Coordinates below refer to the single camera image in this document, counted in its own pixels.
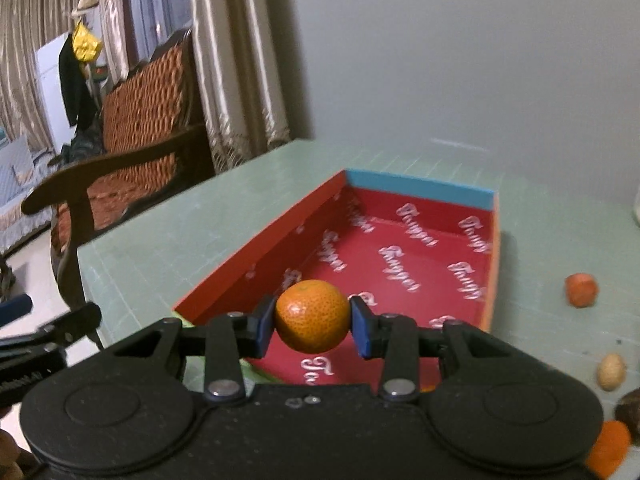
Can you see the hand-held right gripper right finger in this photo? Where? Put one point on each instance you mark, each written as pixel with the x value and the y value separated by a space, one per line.
pixel 361 332

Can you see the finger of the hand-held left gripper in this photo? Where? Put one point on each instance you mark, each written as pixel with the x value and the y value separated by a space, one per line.
pixel 75 322
pixel 15 311

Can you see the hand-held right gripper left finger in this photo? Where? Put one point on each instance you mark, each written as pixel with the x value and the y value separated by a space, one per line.
pixel 263 332

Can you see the small speckled tangerine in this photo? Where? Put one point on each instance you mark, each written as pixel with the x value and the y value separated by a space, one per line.
pixel 312 316

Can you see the red printed cardboard box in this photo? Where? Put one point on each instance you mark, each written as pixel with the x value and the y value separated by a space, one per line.
pixel 425 260

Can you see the dark brown mottled fruit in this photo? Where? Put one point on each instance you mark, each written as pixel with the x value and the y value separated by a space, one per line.
pixel 629 410

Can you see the green grid table mat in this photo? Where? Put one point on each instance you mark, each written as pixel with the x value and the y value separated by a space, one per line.
pixel 165 240

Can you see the light blue covered sofa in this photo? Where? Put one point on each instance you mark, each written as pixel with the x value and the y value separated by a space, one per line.
pixel 17 185

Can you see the white board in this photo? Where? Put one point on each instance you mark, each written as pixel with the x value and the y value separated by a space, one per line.
pixel 50 95

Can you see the wooden armchair with orange cushion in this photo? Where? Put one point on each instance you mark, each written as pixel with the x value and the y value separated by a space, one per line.
pixel 145 110

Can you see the reddish orange carrot piece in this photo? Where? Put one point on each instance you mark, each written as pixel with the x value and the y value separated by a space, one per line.
pixel 581 290

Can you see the black coat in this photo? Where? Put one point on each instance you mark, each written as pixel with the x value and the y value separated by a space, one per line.
pixel 75 90

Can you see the small beige oval fruit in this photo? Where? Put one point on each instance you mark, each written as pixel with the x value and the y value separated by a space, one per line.
pixel 611 371

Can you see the large smooth orange tangerine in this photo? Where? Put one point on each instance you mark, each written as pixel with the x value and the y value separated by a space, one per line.
pixel 607 447

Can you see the beige satin curtain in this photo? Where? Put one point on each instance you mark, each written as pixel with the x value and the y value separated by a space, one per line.
pixel 235 60
pixel 30 35

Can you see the yellow bag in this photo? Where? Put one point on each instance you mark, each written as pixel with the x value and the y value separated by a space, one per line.
pixel 86 42

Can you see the straw hat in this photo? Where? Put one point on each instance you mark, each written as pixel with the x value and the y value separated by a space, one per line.
pixel 85 4

